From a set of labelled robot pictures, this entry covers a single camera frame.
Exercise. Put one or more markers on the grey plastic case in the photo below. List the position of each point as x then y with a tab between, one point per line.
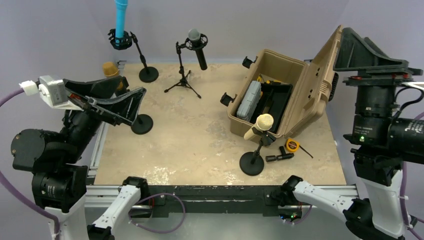
249	102

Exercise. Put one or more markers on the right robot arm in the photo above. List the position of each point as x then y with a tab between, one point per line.
383	141

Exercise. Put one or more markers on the black round-base stand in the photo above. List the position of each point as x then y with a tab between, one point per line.
251	163
142	125
147	74

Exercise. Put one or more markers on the blue microphone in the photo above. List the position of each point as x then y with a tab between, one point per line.
121	7

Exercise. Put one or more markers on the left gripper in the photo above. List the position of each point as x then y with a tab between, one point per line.
124	108

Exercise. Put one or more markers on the yellow tape measure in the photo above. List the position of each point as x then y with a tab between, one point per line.
293	146

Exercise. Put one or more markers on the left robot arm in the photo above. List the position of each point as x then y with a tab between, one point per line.
58	183

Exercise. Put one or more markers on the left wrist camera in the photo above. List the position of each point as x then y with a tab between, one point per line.
51	90

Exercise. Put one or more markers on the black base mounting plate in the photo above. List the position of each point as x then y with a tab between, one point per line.
266	200

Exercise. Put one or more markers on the black tripod mic stand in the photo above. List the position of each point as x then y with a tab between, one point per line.
183	82

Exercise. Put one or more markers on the black t-shaped adapter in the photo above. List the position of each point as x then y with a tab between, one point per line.
283	155

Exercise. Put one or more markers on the black toolbox tray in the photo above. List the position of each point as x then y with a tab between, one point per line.
275	97

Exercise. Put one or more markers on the gold microphone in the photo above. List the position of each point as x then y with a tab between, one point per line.
110	70

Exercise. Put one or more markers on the tan toolbox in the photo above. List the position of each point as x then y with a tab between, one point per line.
312	87

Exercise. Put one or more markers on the cream microphone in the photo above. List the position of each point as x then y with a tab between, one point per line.
263	123

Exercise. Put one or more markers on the black grey-head microphone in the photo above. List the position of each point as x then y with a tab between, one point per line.
198	41

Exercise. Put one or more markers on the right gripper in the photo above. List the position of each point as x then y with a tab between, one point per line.
374	66

